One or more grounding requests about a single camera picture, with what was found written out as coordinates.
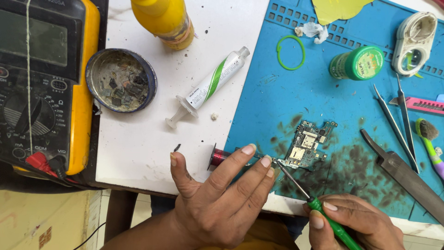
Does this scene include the red probe plug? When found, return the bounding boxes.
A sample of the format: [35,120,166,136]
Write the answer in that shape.
[26,152,80,184]

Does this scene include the beige box red print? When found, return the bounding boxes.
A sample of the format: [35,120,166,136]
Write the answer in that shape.
[0,189,103,250]

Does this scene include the long steel tweezers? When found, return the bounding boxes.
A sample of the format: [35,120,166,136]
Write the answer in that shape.
[373,84,420,174]

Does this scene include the dark metal knife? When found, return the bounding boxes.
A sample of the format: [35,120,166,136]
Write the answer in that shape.
[359,128,444,226]

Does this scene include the yellow plastic bottle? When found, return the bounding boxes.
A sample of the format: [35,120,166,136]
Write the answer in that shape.
[130,0,195,50]

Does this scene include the black probe plug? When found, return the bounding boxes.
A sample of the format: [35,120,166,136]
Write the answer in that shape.
[49,156,87,188]

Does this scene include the short steel tweezers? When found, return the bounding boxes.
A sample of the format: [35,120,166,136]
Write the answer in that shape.
[396,73,417,162]

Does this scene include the dark table leg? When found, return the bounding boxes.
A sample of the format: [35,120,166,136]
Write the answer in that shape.
[104,190,139,244]

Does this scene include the white magnifier loupe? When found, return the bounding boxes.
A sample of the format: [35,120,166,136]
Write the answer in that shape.
[391,11,438,78]

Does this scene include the green solder paste jar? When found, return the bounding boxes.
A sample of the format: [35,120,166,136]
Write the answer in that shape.
[328,45,385,81]

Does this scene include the thin black cable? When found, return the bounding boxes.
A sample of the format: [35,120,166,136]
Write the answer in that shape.
[72,222,107,250]

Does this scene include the thin white string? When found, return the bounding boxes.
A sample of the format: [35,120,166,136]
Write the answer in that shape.
[25,0,34,154]

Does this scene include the red copper wire spool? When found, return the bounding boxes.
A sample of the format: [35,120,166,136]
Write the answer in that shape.
[207,143,234,171]

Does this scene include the blue silicone work mat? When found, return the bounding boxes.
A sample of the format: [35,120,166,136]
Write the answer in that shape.
[223,0,444,225]

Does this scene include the yellow black digital multimeter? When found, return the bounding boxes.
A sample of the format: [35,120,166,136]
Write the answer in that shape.
[0,0,101,190]

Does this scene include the crumpled white tissue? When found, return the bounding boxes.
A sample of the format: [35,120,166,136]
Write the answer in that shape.
[294,22,329,45]

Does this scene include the green handled screwdriver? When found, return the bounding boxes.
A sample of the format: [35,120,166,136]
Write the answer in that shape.
[275,160,363,250]

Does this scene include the white flux syringe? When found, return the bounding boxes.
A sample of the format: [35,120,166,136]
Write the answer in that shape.
[165,46,251,130]

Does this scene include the person's right hand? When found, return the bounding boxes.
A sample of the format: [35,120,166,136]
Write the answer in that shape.
[303,193,407,250]

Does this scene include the round tin with scrap chips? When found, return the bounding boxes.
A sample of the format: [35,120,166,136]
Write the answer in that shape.
[85,48,158,114]

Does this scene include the green rubber ring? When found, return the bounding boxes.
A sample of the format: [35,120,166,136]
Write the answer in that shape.
[276,35,306,71]

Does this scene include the green phone circuit board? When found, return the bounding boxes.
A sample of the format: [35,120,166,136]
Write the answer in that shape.
[255,120,338,172]

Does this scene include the green purple cleaning brush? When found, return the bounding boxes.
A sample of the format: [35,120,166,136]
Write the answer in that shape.
[415,118,444,181]

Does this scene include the person's left hand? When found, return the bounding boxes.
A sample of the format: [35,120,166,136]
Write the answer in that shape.
[170,143,281,250]

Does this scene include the pink utility knife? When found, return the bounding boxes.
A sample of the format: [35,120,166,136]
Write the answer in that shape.
[388,96,444,115]

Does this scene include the person's yellow garment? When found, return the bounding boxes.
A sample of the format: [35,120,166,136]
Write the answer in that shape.
[198,217,301,250]

